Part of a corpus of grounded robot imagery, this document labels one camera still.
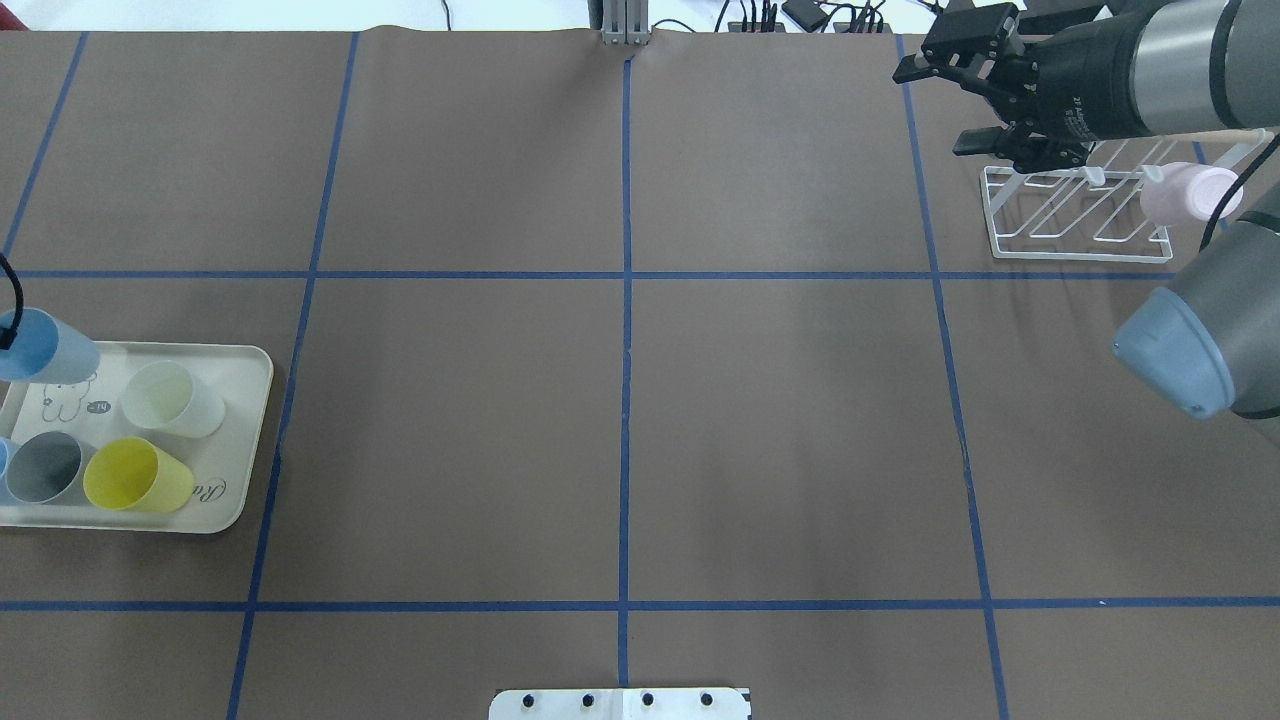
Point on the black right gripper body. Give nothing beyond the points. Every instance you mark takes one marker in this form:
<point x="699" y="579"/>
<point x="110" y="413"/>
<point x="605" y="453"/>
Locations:
<point x="1092" y="72"/>

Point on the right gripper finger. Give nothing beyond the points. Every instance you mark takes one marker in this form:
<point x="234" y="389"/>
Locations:
<point x="998" y="142"/>
<point x="918" y="66"/>

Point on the pink plastic cup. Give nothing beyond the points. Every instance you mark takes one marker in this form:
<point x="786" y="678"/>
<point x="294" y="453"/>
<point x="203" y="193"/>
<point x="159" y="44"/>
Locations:
<point x="1180" y="192"/>

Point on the blue plastic cup front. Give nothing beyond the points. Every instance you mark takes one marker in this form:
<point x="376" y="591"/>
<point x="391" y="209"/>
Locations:
<point x="45" y="350"/>

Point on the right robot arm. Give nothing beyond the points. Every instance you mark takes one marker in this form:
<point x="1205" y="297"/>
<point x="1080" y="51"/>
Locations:
<point x="1061" y="82"/>

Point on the pale green plastic cup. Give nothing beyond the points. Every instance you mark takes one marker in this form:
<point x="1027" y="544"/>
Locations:
<point x="168" y="398"/>

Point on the yellow plastic cup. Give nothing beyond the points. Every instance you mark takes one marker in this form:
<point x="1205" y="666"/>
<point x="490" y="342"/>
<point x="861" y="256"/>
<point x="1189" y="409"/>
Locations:
<point x="134" y="475"/>

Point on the grey plastic cup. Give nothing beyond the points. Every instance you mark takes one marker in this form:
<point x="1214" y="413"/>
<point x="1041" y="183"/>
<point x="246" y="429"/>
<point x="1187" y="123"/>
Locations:
<point x="49" y="469"/>

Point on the light blue cup rear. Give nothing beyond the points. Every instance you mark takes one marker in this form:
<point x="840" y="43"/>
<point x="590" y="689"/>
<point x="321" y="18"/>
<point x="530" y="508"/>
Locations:
<point x="7" y="453"/>

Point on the cream serving tray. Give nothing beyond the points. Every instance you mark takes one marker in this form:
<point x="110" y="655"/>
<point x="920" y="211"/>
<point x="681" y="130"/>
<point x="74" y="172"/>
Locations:
<point x="222" y="463"/>

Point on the white wire cup rack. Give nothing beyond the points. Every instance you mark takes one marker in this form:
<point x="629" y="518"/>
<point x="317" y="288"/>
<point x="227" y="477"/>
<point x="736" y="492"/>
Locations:
<point x="1093" y="213"/>

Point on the aluminium frame post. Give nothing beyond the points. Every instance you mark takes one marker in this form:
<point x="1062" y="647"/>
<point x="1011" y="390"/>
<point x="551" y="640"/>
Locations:
<point x="621" y="22"/>

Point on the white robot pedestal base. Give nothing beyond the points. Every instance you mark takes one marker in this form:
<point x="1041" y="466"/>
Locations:
<point x="623" y="703"/>

